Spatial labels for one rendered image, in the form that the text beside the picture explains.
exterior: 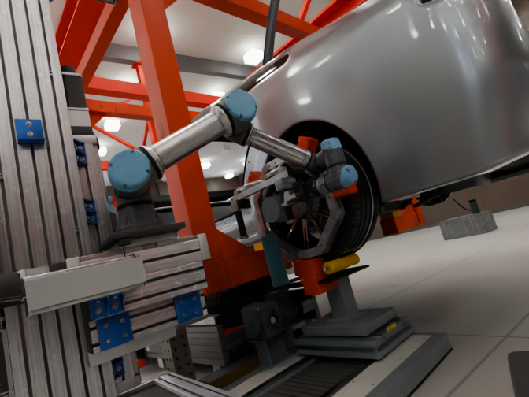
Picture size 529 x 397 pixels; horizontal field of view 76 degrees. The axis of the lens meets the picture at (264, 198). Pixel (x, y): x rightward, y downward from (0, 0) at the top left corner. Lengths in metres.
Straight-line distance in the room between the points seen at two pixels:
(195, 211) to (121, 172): 0.93
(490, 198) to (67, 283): 13.93
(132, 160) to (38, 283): 0.38
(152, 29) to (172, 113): 0.55
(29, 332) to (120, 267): 0.39
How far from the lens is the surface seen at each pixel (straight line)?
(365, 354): 1.71
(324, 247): 1.65
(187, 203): 1.90
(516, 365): 0.84
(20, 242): 1.27
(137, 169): 1.03
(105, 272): 0.96
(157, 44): 2.32
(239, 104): 1.16
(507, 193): 14.14
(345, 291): 1.86
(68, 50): 3.98
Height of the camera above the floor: 0.65
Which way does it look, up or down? 9 degrees up
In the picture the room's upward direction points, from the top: 15 degrees counter-clockwise
